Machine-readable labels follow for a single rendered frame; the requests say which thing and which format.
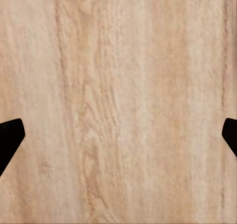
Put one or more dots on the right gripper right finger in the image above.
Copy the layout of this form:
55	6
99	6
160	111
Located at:
229	133

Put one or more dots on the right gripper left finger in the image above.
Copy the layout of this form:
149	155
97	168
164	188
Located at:
12	134

